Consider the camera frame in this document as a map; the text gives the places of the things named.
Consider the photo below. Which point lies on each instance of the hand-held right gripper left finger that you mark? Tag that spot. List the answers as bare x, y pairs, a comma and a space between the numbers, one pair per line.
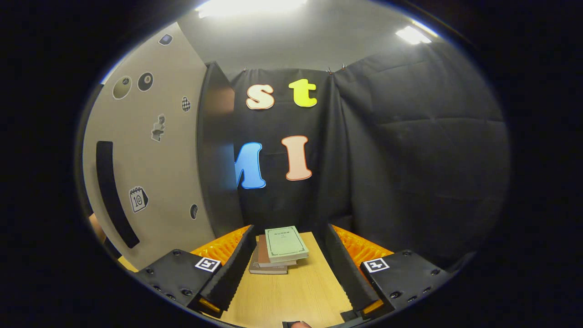
237, 273

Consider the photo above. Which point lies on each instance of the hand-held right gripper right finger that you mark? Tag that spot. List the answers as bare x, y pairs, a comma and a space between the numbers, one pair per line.
346, 273

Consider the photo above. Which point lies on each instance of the grey cabinet door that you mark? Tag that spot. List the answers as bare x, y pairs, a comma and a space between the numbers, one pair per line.
164, 173

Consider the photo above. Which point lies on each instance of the brown book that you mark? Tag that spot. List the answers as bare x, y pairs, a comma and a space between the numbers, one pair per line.
262, 255

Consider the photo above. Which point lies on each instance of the green book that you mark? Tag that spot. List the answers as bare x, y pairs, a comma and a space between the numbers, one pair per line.
286, 243

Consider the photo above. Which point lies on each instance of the black backdrop cloth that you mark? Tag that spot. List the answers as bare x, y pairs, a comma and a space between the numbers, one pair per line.
410, 159

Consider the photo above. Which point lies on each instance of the ceiling light panel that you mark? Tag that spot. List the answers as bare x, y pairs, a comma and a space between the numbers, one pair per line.
413, 35
250, 7

